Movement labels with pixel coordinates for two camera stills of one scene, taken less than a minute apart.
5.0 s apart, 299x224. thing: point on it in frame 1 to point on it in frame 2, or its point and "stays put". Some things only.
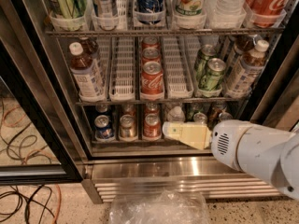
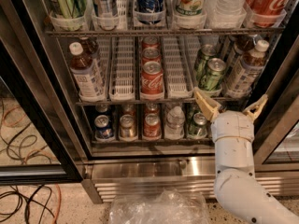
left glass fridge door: x=39 y=133 stays put
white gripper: x=224 y=141 to x=232 y=125
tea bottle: x=246 y=72 stays put
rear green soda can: x=206 y=52 stays put
